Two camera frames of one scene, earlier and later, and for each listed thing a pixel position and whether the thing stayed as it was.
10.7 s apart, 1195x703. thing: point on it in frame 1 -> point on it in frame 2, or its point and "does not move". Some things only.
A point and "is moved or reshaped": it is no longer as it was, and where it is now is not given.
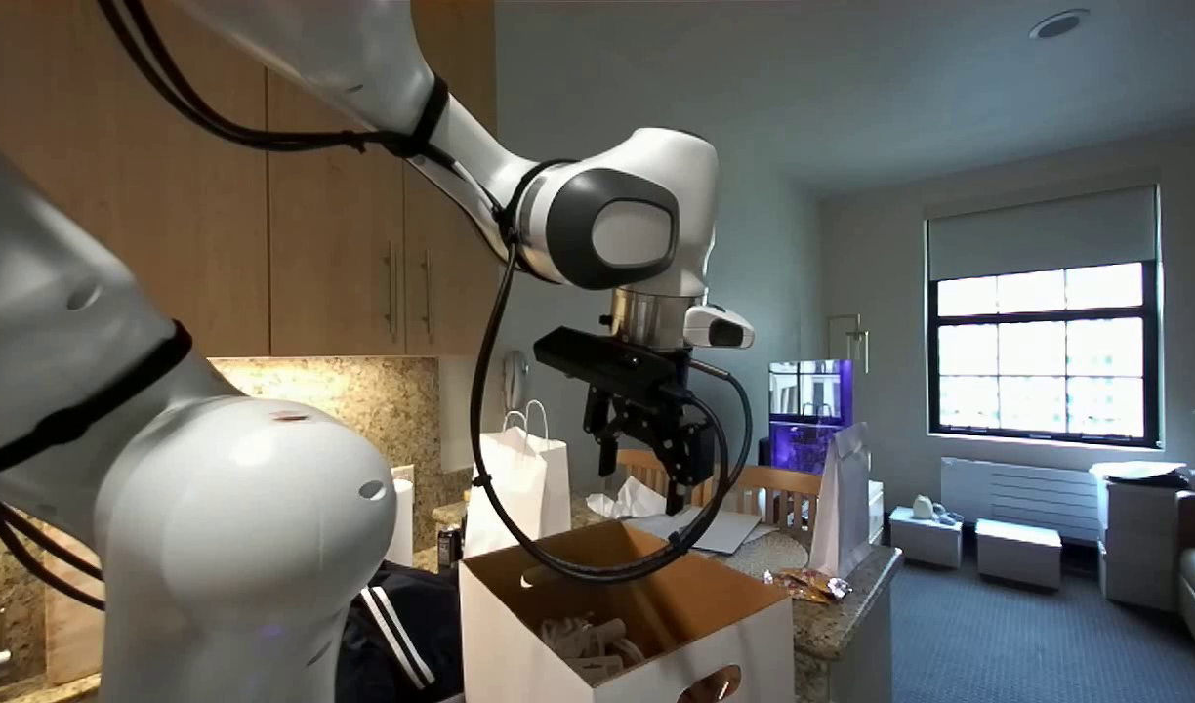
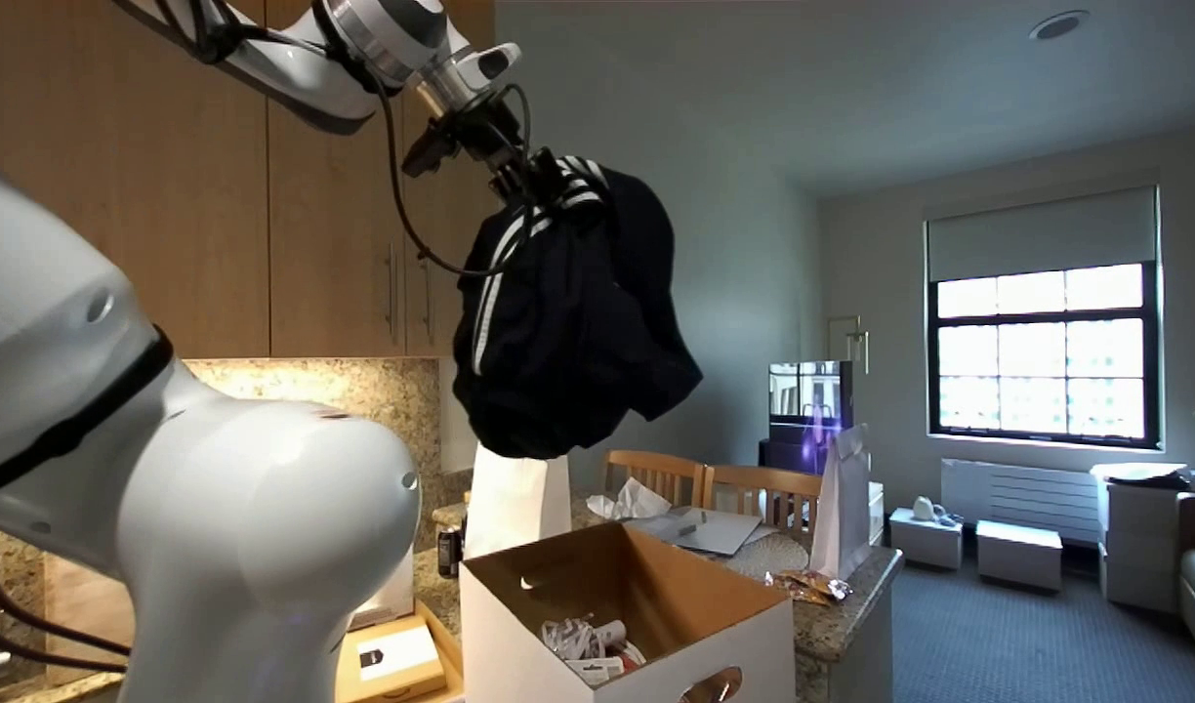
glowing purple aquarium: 805,403 does not move
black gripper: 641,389 -> 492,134
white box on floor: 925,536 does not move
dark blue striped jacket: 404,639 is moved or reshaped
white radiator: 1037,492 does not move
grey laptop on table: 722,530 does not move
